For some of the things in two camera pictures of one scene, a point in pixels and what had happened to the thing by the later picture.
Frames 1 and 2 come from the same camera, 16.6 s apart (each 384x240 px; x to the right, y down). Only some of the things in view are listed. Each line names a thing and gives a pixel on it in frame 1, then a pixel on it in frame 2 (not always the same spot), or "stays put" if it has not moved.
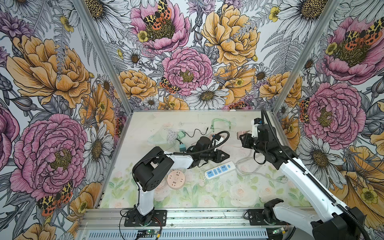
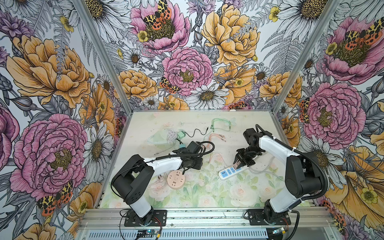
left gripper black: [218, 155] → [199, 163]
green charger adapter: [181, 134] stays put
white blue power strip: [220, 170] → [230, 172]
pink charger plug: [241, 133] → [237, 164]
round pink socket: [175, 179] stays put
